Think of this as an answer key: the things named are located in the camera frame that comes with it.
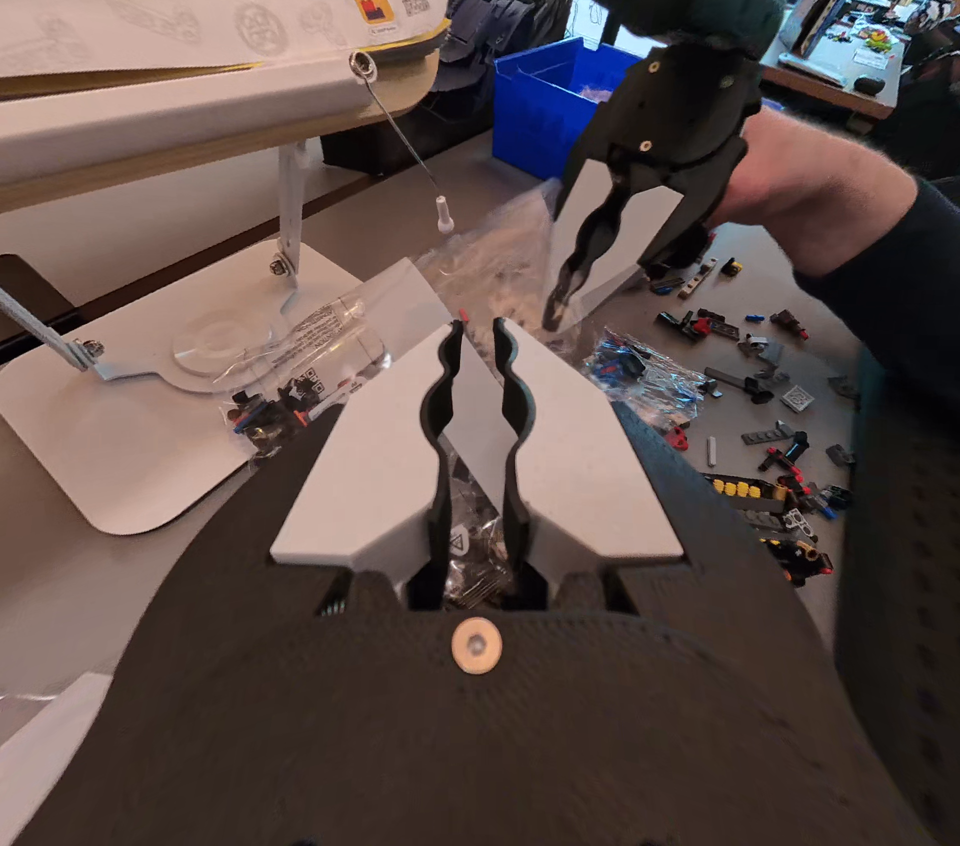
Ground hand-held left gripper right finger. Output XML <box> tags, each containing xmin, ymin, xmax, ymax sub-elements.
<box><xmin>493</xmin><ymin>318</ymin><xmax>684</xmax><ymax>609</ymax></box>

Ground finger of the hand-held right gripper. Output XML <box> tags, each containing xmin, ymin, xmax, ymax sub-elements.
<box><xmin>558</xmin><ymin>188</ymin><xmax>685</xmax><ymax>331</ymax></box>
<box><xmin>543</xmin><ymin>157</ymin><xmax>618</xmax><ymax>331</ymax></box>

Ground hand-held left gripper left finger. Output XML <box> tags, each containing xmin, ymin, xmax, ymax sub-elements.
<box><xmin>270</xmin><ymin>322</ymin><xmax>465</xmax><ymax>609</ymax></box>

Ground clear crimped plastic bag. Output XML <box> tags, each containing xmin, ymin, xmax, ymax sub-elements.
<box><xmin>412</xmin><ymin>178</ymin><xmax>601</xmax><ymax>367</ymax></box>

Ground partly built lego car chassis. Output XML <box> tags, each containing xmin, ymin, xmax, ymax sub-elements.
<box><xmin>705</xmin><ymin>471</ymin><xmax>835</xmax><ymax>588</ymax></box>

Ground scattered loose lego pieces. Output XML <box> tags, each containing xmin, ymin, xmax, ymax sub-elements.
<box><xmin>648</xmin><ymin>257</ymin><xmax>862</xmax><ymax>525</ymax></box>

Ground person's right hand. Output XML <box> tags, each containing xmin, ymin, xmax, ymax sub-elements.
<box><xmin>708</xmin><ymin>107</ymin><xmax>920</xmax><ymax>279</ymax></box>

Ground blue plastic bin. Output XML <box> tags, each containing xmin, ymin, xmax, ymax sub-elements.
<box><xmin>491</xmin><ymin>36</ymin><xmax>646</xmax><ymax>180</ymax></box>

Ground small clear bag blue pins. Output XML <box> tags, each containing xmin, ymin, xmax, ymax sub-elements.
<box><xmin>581</xmin><ymin>328</ymin><xmax>723</xmax><ymax>429</ymax></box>

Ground wooden background desk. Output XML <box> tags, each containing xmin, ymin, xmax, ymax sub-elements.
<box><xmin>757</xmin><ymin>28</ymin><xmax>901</xmax><ymax>121</ymax></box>

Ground dark framed board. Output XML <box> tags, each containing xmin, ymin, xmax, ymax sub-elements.
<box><xmin>780</xmin><ymin>0</ymin><xmax>860</xmax><ymax>67</ymax></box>

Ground clear round plastic disc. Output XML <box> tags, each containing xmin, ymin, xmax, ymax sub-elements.
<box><xmin>171</xmin><ymin>308</ymin><xmax>276</xmax><ymax>380</ymax></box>

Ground dark perforated pad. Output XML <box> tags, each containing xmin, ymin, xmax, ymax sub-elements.
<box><xmin>832</xmin><ymin>343</ymin><xmax>960</xmax><ymax>846</ymax></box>

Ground white wooden book stand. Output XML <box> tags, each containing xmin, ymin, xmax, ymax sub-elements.
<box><xmin>0</xmin><ymin>47</ymin><xmax>451</xmax><ymax>537</ymax></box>

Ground metal page holder wire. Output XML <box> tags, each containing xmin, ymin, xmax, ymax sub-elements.
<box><xmin>351</xmin><ymin>51</ymin><xmax>456</xmax><ymax>234</ymax></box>

